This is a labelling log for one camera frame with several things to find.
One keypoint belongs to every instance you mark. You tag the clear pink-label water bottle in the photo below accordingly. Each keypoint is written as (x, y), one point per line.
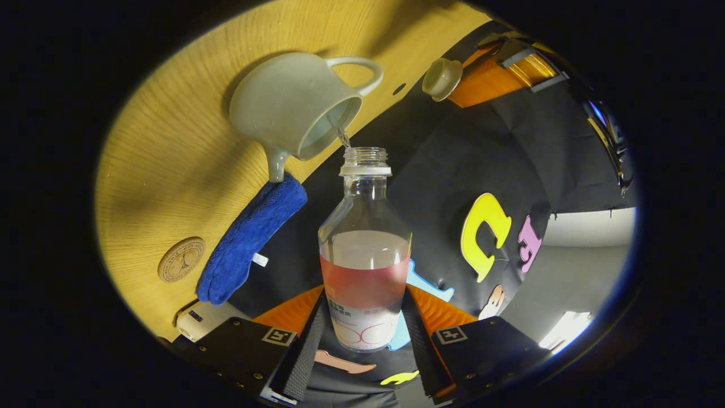
(365, 272)

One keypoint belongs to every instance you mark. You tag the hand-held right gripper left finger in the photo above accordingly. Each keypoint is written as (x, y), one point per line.
(308, 351)

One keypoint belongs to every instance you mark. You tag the white teacup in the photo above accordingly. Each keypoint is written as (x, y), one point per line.
(283, 107)

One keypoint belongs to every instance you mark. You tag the white toaster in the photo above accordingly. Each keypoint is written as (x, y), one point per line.
(207, 320)

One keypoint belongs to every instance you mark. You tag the ceiling light panel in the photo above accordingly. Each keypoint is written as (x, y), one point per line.
(563, 331)

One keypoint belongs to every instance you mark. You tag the blue towel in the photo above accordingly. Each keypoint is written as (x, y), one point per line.
(249, 238)

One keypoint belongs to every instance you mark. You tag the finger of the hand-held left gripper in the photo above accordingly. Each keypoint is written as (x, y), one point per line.
(487, 82)
(535, 65)

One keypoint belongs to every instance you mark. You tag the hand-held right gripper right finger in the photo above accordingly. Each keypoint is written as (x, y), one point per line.
(422, 351)

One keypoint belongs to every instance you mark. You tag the round wooden coaster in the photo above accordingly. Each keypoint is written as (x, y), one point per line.
(181, 259)

